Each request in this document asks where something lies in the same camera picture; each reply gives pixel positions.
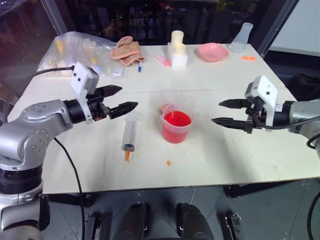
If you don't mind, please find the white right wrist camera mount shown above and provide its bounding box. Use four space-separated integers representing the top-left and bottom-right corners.
244 74 279 127

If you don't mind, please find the beige cloth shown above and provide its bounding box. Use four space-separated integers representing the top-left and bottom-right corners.
110 36 146 67

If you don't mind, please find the thin black hanging cable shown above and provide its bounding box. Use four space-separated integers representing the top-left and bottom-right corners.
53 137 85 240

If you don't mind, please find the clear plastic bag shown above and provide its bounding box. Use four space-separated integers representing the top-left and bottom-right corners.
37 31 119 76

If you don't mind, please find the pink plastic bowl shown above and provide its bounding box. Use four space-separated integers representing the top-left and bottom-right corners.
197 42 230 63

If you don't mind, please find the white block stand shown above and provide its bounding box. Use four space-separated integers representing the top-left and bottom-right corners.
166 42 189 70

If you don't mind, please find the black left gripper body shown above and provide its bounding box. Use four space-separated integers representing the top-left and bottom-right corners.
86 87 113 123

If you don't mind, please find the clear plastic flask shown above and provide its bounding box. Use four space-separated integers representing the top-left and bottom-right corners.
228 22 253 54

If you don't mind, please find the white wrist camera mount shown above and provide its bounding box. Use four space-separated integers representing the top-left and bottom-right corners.
69 61 100 125
244 74 279 127

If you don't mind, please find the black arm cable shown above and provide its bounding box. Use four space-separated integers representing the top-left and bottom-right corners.
4 64 76 121
264 116 320 150

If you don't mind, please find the dark rounded shape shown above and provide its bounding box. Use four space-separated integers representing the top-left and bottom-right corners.
175 202 215 240
119 201 151 240

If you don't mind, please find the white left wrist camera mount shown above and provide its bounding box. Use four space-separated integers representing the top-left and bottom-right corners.
69 61 100 125

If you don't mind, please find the black bag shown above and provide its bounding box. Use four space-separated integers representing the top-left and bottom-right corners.
288 71 320 103

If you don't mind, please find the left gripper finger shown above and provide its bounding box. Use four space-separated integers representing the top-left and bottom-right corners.
95 84 124 99
108 101 139 120

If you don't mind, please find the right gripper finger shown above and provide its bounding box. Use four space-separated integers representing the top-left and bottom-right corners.
210 117 252 132
218 98 250 110

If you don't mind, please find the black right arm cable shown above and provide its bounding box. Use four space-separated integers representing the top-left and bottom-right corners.
264 116 320 150

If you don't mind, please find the pink marker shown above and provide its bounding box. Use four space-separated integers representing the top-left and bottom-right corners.
153 53 172 69

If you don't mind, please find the cream plastic cylinder stack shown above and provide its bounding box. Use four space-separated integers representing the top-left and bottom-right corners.
170 30 186 55

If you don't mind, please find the clear plastic syringe orange tip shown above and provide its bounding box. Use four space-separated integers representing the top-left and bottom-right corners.
121 110 143 164

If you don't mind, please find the beaker with red liquid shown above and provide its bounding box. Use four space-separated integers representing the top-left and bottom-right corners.
159 103 196 144

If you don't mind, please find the black bracket with screws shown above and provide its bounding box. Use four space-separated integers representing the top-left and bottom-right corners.
84 211 102 240
223 211 243 240

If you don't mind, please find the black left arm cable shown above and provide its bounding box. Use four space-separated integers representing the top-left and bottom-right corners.
4 64 76 121

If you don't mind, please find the small clear plastic packet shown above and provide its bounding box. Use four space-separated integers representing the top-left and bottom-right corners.
107 66 129 81

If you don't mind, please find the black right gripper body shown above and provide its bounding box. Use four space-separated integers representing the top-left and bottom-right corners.
245 95 268 135

